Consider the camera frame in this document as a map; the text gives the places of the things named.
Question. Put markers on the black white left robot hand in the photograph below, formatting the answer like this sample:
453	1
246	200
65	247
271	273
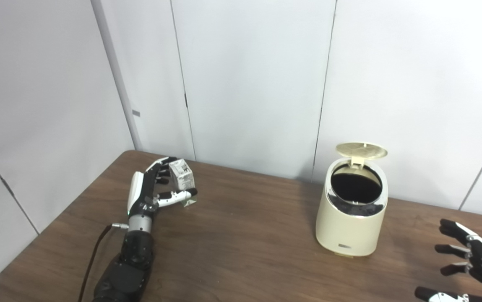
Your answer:
140	197

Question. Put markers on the small white green milk carton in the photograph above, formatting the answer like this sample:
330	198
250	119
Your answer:
183	176

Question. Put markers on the cream-colored trash bin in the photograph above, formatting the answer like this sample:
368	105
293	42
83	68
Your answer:
347	230

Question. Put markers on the round cream bin lid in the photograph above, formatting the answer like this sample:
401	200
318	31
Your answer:
360	150

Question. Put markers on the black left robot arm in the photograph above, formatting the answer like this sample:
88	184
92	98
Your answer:
131	264

